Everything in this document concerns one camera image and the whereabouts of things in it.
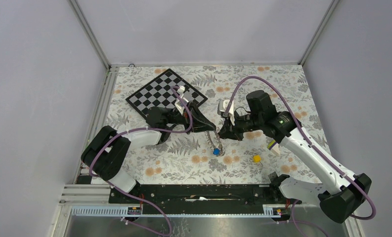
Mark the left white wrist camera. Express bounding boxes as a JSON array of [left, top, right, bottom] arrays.
[[173, 85, 189, 115]]

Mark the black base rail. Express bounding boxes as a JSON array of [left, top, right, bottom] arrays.
[[109, 184, 295, 213]]

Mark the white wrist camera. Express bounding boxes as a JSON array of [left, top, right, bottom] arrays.
[[218, 99, 235, 125], [173, 85, 189, 115]]

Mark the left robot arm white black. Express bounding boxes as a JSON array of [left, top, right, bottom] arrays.
[[81, 101, 216, 203]]

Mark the purple cable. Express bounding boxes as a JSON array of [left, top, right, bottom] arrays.
[[88, 85, 194, 236], [223, 76, 377, 237]]

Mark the blue key tag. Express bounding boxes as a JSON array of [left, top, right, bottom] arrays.
[[213, 148, 220, 156]]

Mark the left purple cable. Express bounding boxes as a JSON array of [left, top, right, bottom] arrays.
[[88, 85, 194, 236]]

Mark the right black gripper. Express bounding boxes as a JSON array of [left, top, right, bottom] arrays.
[[218, 110, 263, 141]]

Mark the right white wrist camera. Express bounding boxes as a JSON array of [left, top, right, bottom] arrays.
[[218, 99, 235, 125]]

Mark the white cable duct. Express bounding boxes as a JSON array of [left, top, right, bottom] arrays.
[[71, 203, 281, 218]]

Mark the floral table mat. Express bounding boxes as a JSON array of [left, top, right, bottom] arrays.
[[106, 65, 329, 184]]

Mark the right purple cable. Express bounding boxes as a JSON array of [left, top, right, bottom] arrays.
[[223, 76, 377, 237]]

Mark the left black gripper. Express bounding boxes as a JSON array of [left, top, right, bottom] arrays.
[[166, 101, 216, 135]]

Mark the yellow cube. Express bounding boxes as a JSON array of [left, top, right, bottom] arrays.
[[253, 155, 261, 163]]

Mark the black white chessboard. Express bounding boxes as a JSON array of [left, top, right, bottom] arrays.
[[125, 68, 208, 137]]

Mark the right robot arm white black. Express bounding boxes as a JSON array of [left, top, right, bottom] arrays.
[[218, 90, 372, 224]]

